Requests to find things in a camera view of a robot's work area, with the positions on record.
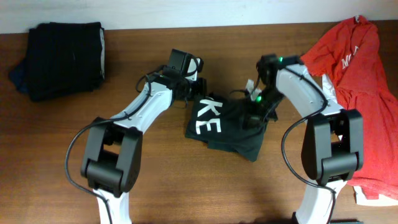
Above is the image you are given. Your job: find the dark green t-shirt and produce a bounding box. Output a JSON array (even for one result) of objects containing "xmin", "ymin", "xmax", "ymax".
[{"xmin": 185, "ymin": 94, "xmax": 269, "ymax": 162}]

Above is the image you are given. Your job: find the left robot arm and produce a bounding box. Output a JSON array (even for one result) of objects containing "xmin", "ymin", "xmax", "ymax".
[{"xmin": 80, "ymin": 55, "xmax": 205, "ymax": 223}]

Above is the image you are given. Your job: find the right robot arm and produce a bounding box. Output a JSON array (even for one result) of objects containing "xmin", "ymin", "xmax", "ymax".
[{"xmin": 244, "ymin": 54, "xmax": 364, "ymax": 224}]

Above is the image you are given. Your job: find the folded black clothes stack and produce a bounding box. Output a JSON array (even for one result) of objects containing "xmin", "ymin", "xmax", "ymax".
[{"xmin": 8, "ymin": 22, "xmax": 105, "ymax": 102}]

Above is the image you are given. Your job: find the red t-shirt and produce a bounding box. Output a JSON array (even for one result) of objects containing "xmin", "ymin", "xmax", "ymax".
[{"xmin": 301, "ymin": 16, "xmax": 397, "ymax": 200}]

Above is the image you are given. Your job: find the white garment under red shirt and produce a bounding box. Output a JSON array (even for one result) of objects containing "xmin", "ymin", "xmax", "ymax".
[{"xmin": 322, "ymin": 74, "xmax": 397, "ymax": 207}]

